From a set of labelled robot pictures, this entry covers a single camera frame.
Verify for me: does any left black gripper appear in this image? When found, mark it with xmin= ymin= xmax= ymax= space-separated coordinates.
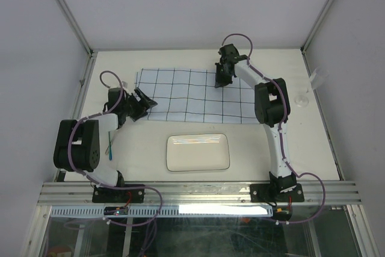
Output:
xmin=122 ymin=88 xmax=157 ymax=121

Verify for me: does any blue checkered cloth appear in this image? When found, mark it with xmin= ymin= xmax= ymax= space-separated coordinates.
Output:
xmin=135 ymin=68 xmax=259 ymax=124

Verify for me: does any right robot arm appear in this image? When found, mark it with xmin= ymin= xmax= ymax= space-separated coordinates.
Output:
xmin=215 ymin=44 xmax=297 ymax=201

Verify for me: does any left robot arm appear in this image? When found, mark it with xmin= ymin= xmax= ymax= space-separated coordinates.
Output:
xmin=53 ymin=87 xmax=158 ymax=202

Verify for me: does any white rectangular plate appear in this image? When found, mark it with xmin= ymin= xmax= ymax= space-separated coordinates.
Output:
xmin=166 ymin=134 xmax=230 ymax=172

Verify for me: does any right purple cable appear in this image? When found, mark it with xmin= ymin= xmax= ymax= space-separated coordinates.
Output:
xmin=221 ymin=34 xmax=327 ymax=225

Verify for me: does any purple cable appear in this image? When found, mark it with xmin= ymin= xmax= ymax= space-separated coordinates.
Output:
xmin=63 ymin=70 xmax=165 ymax=257
xmin=221 ymin=34 xmax=327 ymax=225

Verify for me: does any spoon with blue handle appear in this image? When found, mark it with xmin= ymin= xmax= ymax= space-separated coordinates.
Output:
xmin=105 ymin=131 xmax=115 ymax=161

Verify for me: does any right aluminium frame post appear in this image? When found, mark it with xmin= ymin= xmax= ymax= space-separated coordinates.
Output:
xmin=300 ymin=0 xmax=335 ymax=54

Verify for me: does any aluminium frame post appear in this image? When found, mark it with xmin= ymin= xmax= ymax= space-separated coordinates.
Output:
xmin=55 ymin=0 xmax=93 ymax=56
xmin=300 ymin=0 xmax=335 ymax=54

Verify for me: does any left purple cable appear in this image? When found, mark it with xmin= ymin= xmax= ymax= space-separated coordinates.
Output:
xmin=63 ymin=70 xmax=165 ymax=257

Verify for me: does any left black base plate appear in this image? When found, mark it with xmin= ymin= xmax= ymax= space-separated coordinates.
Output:
xmin=92 ymin=184 xmax=145 ymax=204

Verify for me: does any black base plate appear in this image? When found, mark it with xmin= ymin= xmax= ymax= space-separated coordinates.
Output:
xmin=249 ymin=184 xmax=304 ymax=205
xmin=92 ymin=184 xmax=145 ymax=204

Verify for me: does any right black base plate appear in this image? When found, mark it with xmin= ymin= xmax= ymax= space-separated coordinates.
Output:
xmin=249 ymin=184 xmax=304 ymax=205

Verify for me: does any white slotted cable duct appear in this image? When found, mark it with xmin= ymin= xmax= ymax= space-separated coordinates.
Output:
xmin=51 ymin=204 xmax=273 ymax=218

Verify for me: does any left aluminium frame post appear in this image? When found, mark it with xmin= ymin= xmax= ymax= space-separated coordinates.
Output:
xmin=55 ymin=0 xmax=93 ymax=56

